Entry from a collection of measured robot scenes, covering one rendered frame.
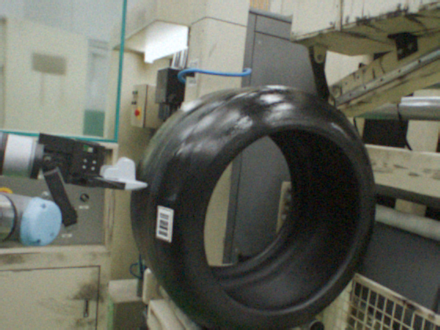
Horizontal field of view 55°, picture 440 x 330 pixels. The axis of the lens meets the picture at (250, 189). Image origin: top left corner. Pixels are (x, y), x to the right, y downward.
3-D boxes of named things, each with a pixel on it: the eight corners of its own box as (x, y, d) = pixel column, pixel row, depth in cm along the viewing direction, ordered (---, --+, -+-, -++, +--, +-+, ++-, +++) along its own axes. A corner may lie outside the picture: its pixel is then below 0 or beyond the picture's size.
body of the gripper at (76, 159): (109, 147, 78) (38, 133, 72) (100, 192, 78) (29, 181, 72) (103, 144, 84) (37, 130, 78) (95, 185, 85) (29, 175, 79)
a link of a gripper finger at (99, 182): (127, 183, 80) (78, 175, 75) (126, 191, 80) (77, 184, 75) (122, 179, 84) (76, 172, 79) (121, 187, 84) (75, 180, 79)
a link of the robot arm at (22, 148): (1, 178, 70) (3, 172, 77) (31, 183, 72) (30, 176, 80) (8, 134, 70) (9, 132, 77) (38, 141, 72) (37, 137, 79)
